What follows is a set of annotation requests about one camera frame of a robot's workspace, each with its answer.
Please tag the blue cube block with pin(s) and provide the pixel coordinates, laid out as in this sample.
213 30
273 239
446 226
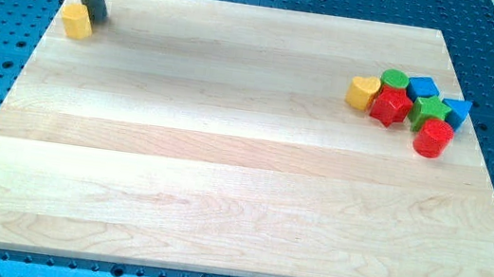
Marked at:
423 87

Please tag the red star block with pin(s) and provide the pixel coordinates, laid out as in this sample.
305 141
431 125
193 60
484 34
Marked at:
391 105

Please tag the yellow heart block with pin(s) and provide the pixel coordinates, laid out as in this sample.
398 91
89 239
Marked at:
362 91

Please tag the green cylinder block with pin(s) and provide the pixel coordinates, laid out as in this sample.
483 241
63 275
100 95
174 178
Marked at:
395 79

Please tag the blue triangle block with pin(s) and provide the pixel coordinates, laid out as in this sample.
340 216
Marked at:
459 110

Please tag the yellow hexagon block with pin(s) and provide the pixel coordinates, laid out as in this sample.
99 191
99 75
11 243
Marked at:
76 21

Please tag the green star block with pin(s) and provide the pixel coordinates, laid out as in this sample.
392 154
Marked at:
424 109

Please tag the red cylinder block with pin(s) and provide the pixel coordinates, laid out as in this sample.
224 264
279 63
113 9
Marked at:
433 138

